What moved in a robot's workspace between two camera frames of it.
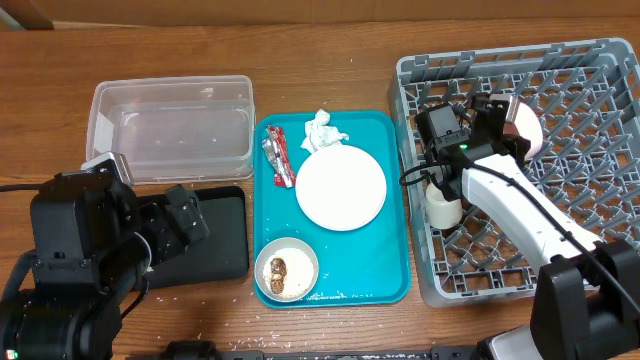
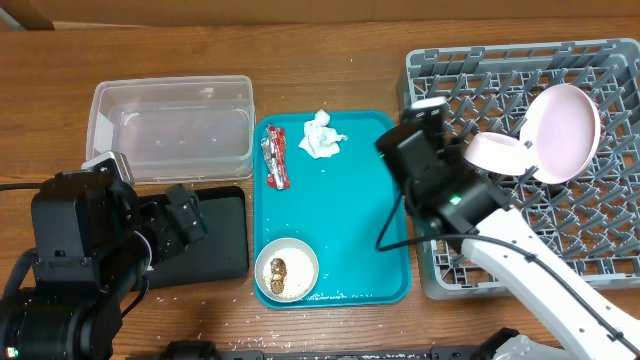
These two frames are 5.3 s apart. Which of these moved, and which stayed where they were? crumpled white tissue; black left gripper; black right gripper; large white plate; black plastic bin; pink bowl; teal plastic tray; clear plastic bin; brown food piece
Moved: black right gripper; large white plate; pink bowl
Stayed: black left gripper; clear plastic bin; crumpled white tissue; brown food piece; teal plastic tray; black plastic bin
